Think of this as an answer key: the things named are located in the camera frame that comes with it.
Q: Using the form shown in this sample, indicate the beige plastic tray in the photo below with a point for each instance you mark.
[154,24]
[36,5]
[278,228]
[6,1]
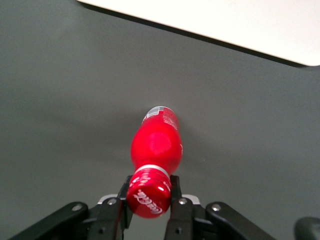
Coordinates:
[237,25]

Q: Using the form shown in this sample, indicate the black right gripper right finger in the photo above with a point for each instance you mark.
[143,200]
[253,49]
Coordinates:
[182,215]

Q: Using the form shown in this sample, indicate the red coke bottle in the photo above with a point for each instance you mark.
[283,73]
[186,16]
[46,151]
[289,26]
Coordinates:
[156,150]

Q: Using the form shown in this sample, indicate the dark grey table mat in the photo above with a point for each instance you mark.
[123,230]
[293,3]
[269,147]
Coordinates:
[50,100]

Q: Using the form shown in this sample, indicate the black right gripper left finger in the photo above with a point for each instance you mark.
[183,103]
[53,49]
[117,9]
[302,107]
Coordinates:
[110,217]

